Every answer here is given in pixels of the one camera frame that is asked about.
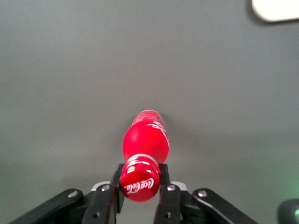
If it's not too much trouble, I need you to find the red coke bottle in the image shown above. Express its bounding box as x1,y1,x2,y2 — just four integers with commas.
119,109,171,203

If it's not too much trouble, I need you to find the beige plastic tray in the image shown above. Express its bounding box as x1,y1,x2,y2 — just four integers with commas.
251,0,299,23

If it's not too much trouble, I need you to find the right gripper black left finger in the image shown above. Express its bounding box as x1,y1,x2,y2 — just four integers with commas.
82,162,125,224

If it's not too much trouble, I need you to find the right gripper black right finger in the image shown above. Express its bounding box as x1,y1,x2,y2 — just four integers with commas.
152,163,182,224

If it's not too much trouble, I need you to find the dark grey table mat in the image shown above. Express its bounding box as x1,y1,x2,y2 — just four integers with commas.
0,0,299,224

